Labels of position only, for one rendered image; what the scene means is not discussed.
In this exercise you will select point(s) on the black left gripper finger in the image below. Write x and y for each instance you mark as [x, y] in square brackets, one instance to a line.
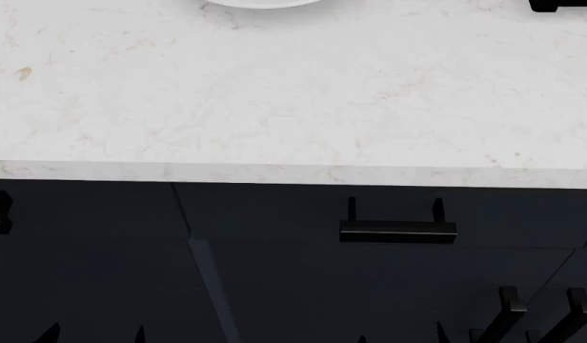
[140, 337]
[50, 336]

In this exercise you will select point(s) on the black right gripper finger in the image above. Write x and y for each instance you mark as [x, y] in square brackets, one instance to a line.
[442, 336]
[362, 340]

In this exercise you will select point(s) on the dark navy drawer front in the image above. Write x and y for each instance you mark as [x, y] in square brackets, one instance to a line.
[274, 211]
[84, 207]

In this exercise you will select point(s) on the dark navy cabinet door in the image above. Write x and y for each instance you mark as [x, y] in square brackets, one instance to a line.
[346, 286]
[93, 286]
[581, 271]

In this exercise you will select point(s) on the black stove grate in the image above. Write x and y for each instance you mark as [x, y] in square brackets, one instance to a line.
[543, 5]

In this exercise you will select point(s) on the white round plate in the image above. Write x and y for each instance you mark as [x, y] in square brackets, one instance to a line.
[262, 3]

